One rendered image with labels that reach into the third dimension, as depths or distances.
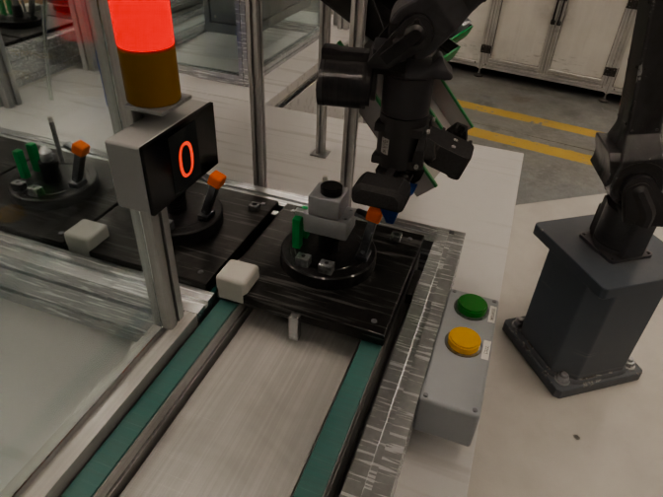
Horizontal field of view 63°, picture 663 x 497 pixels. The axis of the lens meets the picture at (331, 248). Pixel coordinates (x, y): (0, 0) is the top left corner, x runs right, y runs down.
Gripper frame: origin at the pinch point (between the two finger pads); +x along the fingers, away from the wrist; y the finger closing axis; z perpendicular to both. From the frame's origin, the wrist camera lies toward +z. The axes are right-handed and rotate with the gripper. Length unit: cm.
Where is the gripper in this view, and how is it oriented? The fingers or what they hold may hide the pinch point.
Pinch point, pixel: (393, 200)
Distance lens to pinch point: 71.0
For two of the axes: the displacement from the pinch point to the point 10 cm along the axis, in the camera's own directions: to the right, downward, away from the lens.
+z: 9.4, 2.4, -2.6
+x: -0.4, 8.0, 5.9
